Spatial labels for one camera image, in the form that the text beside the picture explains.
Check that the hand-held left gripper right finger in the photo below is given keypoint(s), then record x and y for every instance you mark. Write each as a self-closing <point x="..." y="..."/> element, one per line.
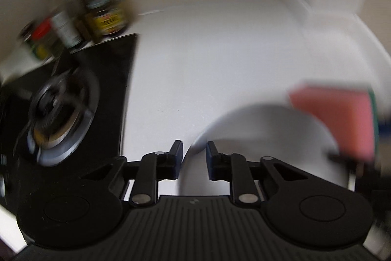
<point x="211" y="161"/>

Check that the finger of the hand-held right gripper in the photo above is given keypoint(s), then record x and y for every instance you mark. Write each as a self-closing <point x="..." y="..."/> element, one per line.
<point x="372" y="178"/>
<point x="385" y="129"/>

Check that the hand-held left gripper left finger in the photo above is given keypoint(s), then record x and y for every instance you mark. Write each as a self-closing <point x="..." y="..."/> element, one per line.
<point x="175" y="160"/>

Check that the pink green sponge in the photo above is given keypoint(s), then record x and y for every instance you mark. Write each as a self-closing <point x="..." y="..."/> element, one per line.
<point x="342" y="120"/>

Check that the white patterned bowl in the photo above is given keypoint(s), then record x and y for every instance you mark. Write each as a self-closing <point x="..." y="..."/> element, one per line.
<point x="275" y="138"/>

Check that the black glass gas cooktop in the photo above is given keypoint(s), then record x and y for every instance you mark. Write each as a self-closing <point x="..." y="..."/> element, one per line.
<point x="107" y="71"/>

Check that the round steel gas burner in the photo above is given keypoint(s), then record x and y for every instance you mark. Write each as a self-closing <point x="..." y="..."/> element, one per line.
<point x="61" y="117"/>

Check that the yellow label sauce jar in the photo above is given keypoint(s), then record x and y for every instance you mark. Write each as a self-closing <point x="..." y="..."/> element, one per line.
<point x="107" y="18"/>

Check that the clear bottle yellow cap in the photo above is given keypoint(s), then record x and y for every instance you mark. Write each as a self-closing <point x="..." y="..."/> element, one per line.
<point x="64" y="25"/>

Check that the red lid jar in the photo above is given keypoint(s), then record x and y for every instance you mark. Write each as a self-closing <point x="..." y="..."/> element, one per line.
<point x="45" y="34"/>

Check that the dark lid green jar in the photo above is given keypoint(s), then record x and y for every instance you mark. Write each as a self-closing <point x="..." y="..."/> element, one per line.
<point x="29" y="40"/>

